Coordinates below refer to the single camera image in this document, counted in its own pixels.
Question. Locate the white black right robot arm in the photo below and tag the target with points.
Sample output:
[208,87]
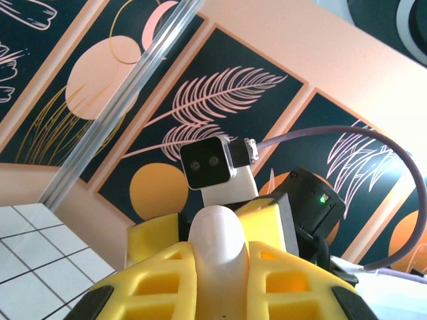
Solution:
[393,296]

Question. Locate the aluminium frame post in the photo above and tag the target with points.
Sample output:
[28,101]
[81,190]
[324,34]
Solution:
[116,100]

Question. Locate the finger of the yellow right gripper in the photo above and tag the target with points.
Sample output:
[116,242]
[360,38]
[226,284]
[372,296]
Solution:
[263,220]
[153,233]

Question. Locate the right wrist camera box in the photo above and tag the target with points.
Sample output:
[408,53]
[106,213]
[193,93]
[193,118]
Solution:
[207,163]

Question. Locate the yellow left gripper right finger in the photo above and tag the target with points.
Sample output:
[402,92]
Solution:
[317,283]

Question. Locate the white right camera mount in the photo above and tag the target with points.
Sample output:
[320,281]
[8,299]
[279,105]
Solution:
[230,190]

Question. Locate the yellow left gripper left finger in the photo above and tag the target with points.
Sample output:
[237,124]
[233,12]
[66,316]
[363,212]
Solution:
[160,260]

